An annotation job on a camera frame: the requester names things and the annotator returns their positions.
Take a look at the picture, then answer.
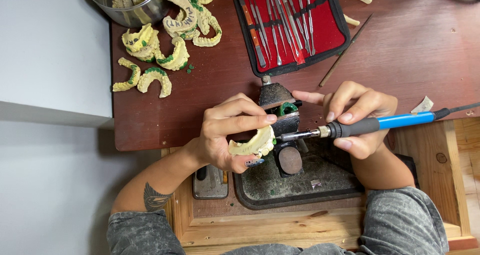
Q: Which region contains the person's left hand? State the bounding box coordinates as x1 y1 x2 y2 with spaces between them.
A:
186 93 278 174

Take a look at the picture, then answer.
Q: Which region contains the person's right hand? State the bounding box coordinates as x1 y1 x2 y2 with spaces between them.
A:
292 81 399 160

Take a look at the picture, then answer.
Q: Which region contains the blue-handled electric wax knife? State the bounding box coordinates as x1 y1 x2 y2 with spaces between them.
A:
275 107 451 142

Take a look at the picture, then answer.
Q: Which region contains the cream plaster dental cast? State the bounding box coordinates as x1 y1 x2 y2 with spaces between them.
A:
228 125 276 159

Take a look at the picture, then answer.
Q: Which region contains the grey metal tin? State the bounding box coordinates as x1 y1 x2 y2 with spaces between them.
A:
192 164 229 200

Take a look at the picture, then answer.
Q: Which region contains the white paper scrap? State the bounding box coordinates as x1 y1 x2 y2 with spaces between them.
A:
410 96 434 114

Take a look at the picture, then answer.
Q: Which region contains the thin brown metal rod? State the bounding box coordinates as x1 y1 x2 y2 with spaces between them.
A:
319 13 374 88

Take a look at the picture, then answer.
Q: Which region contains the small black bench vise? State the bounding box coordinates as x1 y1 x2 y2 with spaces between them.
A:
259 75 305 179

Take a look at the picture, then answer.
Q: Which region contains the green wax piece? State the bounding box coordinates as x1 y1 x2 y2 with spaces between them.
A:
277 102 299 117

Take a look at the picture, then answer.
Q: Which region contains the black red-lined instrument case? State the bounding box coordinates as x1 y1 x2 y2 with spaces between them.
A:
232 0 351 78

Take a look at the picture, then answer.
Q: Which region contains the black dusty tray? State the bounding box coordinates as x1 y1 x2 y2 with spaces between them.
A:
232 137 419 211

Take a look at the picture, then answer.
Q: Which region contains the wooden drawer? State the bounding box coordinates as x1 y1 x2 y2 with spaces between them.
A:
161 118 473 255

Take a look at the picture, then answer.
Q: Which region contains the row of steel dental instruments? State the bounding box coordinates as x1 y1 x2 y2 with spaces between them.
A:
245 0 317 66

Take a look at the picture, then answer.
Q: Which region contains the heap of green-waxed dental casts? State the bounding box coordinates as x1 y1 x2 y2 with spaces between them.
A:
112 0 224 99

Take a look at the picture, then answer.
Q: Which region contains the grey mottled shirt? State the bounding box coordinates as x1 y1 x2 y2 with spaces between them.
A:
106 187 449 255

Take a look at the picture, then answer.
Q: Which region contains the steel bowl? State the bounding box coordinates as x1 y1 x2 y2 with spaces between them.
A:
82 0 169 28

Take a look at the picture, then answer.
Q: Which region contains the white cabinet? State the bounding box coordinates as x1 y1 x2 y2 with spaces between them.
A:
0 0 115 130

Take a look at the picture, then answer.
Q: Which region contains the black wax knife cord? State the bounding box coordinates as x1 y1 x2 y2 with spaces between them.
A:
448 102 480 113

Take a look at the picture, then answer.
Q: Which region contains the orange-handled steel scraper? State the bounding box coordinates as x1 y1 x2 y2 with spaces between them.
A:
241 2 267 68

